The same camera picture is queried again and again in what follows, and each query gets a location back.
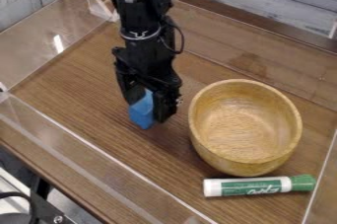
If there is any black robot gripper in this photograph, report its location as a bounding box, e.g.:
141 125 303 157
111 30 181 123

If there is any blue rectangular block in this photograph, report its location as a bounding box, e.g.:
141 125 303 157
127 90 154 129

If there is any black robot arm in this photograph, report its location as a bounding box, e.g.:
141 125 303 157
111 0 183 123

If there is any brown wooden bowl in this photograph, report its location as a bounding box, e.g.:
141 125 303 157
187 79 302 177

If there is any green white dry-erase marker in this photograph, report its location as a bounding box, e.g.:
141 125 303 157
202 175 315 197

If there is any clear acrylic tray wall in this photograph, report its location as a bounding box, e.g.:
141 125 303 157
0 0 337 224

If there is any black metal table frame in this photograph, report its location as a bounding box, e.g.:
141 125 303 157
29 177 76 224

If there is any black cable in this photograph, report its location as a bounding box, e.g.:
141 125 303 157
0 190 46 224

